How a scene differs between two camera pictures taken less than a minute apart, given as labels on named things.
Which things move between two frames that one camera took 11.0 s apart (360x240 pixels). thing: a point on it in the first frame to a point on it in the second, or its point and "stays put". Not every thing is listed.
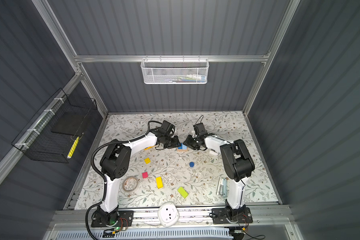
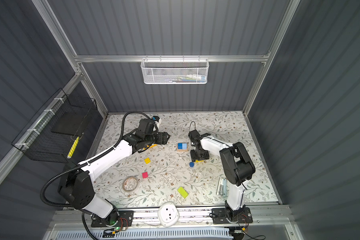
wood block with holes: x=182 y=150 stays put
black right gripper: x=188 y=143 to x=194 y=157
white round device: x=168 y=214 stays put
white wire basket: x=174 y=71 stays put
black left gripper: x=175 y=142 to x=162 y=138
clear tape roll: x=130 y=183 stays put
